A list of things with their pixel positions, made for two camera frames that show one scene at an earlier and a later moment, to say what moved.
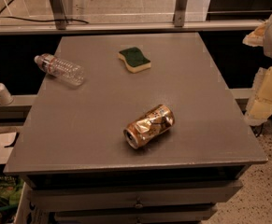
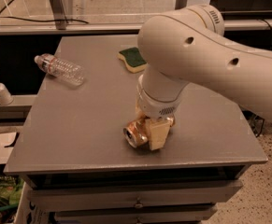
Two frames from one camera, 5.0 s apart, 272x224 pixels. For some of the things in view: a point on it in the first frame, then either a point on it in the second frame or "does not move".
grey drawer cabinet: [134, 128] does not move
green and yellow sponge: [134, 60] does not move
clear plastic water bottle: [63, 69] does not move
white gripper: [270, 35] to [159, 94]
